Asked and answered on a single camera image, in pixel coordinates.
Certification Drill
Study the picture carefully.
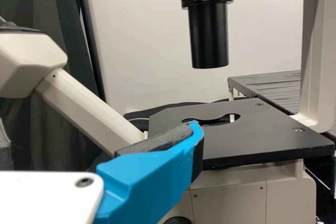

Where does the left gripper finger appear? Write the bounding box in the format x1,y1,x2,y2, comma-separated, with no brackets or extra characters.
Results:
95,120,205,224

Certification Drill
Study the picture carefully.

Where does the black platform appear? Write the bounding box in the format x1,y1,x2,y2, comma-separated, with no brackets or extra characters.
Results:
227,69,302,116

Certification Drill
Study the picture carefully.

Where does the cream microscope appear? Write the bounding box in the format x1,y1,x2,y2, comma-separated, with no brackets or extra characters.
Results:
0,0,336,224

